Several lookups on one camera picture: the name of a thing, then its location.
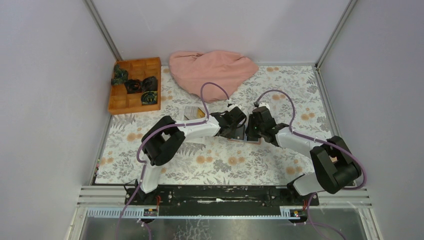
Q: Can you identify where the white translucent card box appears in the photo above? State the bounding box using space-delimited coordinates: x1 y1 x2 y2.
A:
181 105 205 145

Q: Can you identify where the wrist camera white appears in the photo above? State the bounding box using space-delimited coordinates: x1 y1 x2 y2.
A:
257 102 271 110
226 103 242 112

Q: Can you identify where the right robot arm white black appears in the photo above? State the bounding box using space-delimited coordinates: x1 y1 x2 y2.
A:
245 106 362 206

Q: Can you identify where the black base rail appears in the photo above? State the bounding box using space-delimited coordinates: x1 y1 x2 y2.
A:
123 185 320 217

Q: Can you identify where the black rolled sock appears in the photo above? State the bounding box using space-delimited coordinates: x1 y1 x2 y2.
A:
141 76 158 92
124 79 143 94

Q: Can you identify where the green patterned rolled sock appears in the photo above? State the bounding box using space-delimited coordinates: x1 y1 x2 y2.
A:
110 64 129 86

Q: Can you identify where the pink cloth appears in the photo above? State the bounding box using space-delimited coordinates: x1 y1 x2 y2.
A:
168 50 259 103

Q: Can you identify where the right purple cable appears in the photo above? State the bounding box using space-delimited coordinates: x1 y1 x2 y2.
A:
253 89 368 240

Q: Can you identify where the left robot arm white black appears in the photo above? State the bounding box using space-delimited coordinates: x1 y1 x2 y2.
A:
135 104 247 206

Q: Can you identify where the brown leather card holder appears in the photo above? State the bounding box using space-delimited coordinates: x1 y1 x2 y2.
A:
228 131 261 145

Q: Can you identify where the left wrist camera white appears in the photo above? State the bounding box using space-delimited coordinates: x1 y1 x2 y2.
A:
226 103 242 112

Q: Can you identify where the black rolled sock right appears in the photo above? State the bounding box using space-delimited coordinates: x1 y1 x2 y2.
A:
141 76 158 92

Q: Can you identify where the dark patterned rolled sock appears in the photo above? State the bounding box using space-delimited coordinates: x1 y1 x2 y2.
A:
140 91 158 106

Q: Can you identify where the black rolled sock left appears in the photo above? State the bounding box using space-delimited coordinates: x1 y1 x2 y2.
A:
124 79 143 94

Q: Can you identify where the floral table mat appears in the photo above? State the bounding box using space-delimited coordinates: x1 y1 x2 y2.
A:
94 66 332 185

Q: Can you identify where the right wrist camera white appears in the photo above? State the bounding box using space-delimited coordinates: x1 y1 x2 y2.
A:
257 102 271 110

